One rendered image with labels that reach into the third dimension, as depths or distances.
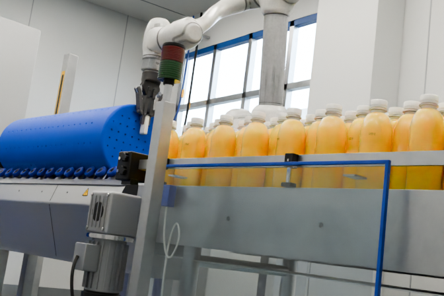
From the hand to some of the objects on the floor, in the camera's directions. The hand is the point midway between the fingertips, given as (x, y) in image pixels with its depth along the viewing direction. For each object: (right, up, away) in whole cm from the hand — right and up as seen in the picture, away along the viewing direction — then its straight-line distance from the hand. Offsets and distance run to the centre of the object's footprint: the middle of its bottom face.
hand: (144, 125), depth 251 cm
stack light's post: (0, -102, -92) cm, 137 cm away
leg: (-65, -118, +41) cm, 141 cm away
